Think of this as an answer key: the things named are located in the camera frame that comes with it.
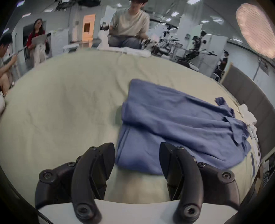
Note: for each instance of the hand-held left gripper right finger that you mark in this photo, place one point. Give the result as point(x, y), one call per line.
point(186, 171)

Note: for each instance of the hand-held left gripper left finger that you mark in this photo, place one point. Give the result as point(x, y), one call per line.
point(86, 171)

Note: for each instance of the blue shirt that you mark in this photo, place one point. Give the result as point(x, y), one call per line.
point(174, 115)

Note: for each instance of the bed with pale green sheet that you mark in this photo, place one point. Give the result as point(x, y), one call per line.
point(58, 101)

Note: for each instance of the pile of white cloths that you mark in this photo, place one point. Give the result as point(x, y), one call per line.
point(249, 120)

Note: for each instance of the grey padded headboard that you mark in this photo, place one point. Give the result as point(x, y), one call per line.
point(251, 97)

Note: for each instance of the white cloth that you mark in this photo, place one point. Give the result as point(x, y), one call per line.
point(128, 51)

